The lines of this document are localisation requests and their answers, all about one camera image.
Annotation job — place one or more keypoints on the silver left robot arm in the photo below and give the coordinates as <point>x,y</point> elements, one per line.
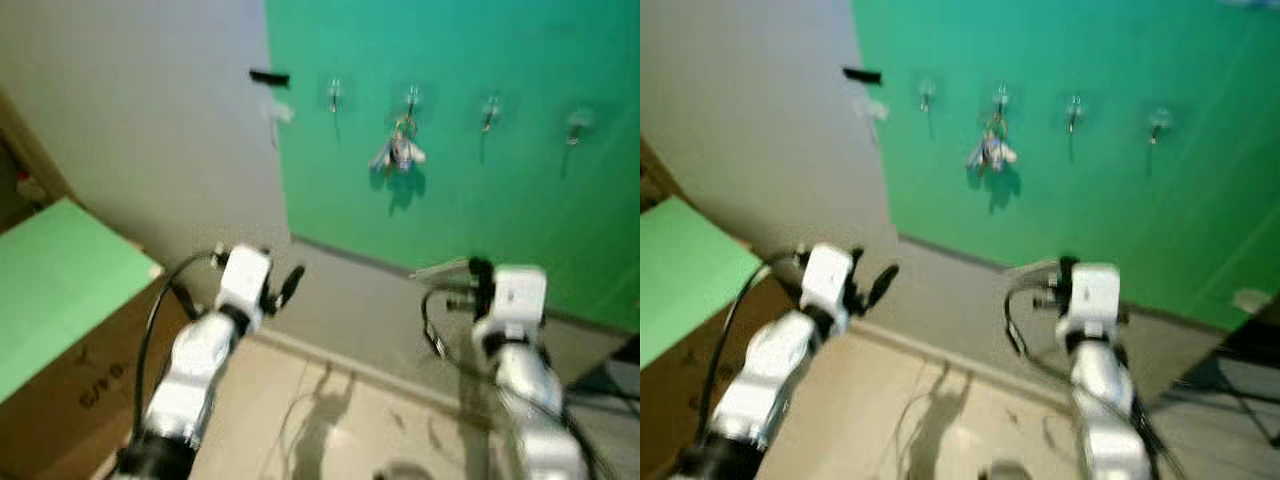
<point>765,380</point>
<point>195,370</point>

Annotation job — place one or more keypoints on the brown cardboard box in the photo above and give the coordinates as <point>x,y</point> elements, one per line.
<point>70,400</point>
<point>690,400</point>

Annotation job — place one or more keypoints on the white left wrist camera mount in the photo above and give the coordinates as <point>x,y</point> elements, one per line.
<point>828,280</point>
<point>245,280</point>

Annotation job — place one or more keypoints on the green wall board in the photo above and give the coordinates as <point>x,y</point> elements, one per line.
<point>1080,180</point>
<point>480,200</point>

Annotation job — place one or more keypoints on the black tape strip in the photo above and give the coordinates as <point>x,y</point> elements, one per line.
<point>269,77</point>
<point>862,75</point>

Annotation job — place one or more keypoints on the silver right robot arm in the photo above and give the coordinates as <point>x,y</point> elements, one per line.
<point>525,400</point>
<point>1105,400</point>

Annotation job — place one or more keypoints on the clear crumpled tape piece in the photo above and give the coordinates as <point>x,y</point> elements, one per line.
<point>280,110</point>
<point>872,108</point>

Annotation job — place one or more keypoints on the black metal chair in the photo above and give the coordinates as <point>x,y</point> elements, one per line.
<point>610,380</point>
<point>1230,370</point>

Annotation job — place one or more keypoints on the clear adhesive wall hook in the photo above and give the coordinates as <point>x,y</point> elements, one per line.
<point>334,95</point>
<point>490,108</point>
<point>1158,122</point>
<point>1001,97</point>
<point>1073,107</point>
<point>411,98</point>
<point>927,93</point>
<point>577,123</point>

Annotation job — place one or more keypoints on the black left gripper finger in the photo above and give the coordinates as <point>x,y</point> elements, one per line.
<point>884,284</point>
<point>291,284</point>

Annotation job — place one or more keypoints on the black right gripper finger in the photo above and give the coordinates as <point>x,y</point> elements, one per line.
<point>480,270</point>
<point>1066,270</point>

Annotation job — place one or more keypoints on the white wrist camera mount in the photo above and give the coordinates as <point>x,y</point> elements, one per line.
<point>245,280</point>
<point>1090,300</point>
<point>828,280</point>
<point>515,300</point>

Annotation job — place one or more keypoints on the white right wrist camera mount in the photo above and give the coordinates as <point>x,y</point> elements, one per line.
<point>1090,300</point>
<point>515,300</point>

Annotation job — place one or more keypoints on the light wooden plank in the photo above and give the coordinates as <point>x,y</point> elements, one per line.
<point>45,160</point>

